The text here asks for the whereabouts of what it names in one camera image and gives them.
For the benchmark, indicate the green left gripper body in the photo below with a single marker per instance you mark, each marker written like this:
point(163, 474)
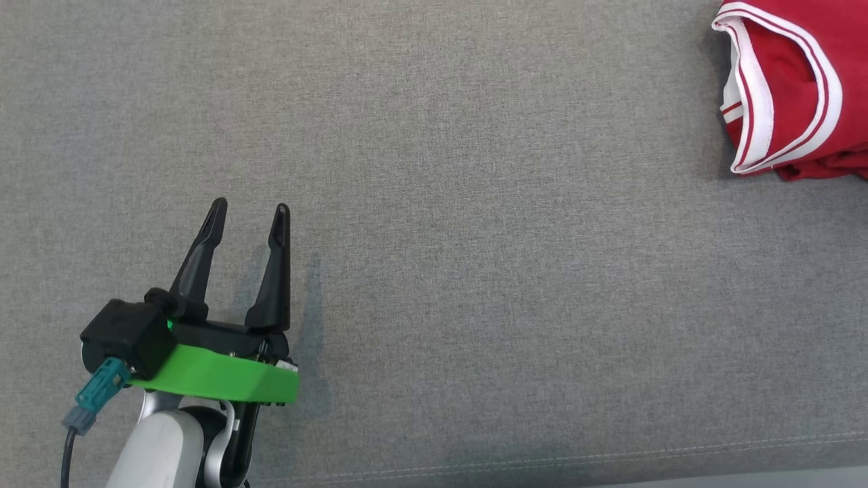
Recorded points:
point(217, 373)

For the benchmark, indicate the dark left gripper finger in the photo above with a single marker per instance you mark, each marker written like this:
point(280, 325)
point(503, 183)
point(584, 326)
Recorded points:
point(277, 285)
point(196, 271)

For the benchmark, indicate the red shirt with white sleeves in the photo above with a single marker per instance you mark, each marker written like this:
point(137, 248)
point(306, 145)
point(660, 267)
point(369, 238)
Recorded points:
point(793, 68)

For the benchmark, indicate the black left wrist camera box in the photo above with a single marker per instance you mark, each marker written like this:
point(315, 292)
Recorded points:
point(129, 332)

